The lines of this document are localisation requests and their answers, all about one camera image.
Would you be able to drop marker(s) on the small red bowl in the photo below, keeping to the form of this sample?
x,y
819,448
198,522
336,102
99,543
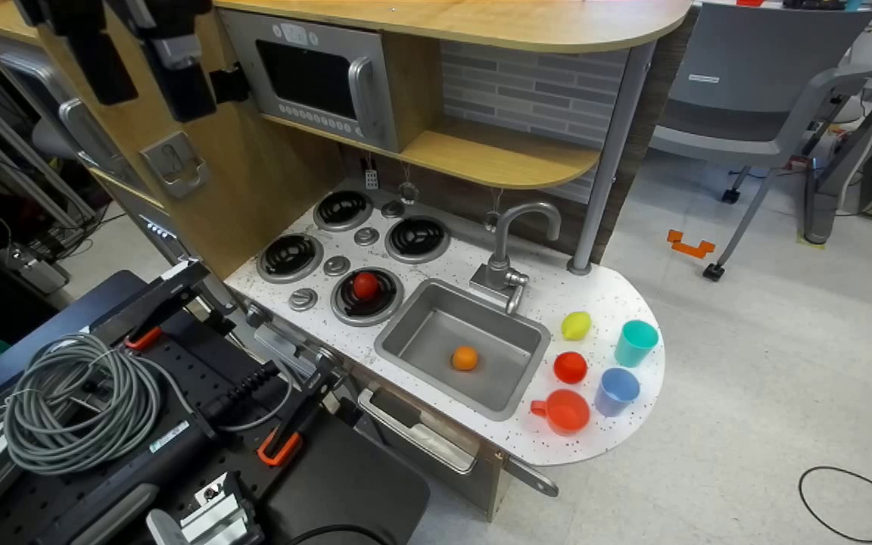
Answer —
x,y
569,368

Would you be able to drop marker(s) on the front right stove burner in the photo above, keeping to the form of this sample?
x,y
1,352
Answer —
x,y
361,314

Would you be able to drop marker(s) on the grey office chair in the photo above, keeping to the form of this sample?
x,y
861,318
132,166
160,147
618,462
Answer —
x,y
749,89

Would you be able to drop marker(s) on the yellow small cup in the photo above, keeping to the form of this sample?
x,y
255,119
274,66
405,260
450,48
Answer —
x,y
577,325

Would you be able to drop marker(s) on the teal plastic cup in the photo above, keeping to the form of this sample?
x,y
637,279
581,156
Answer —
x,y
633,344

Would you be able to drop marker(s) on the black wall-mounted box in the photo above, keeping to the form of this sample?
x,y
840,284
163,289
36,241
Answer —
x,y
230,87

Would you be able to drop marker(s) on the stove burner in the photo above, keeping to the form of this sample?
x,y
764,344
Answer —
x,y
288,257
343,210
416,241
361,314

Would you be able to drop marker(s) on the orange bracket on floor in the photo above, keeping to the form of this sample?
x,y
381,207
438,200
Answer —
x,y
692,250

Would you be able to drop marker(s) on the blue plastic cup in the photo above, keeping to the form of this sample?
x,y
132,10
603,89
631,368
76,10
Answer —
x,y
616,393

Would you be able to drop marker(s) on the wooden toy kitchen shelf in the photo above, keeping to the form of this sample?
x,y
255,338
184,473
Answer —
x,y
467,148

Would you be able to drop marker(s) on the toy microwave oven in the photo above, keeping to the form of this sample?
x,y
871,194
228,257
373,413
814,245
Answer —
x,y
316,73

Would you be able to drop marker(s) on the grey toy faucet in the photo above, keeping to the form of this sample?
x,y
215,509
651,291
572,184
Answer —
x,y
498,278

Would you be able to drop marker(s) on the orange clamp handle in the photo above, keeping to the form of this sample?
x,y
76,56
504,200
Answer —
x,y
287,438

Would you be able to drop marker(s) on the back right stove burner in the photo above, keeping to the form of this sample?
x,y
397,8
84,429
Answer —
x,y
416,241

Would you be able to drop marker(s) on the red ball on burner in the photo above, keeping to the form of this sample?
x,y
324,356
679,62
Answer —
x,y
365,287

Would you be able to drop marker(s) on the back left stove burner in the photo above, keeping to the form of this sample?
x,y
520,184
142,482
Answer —
x,y
343,210

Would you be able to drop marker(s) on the front left stove burner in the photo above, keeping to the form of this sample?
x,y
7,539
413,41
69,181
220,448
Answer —
x,y
288,257

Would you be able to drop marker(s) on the grey toy sink basin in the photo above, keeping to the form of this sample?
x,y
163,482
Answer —
x,y
438,318

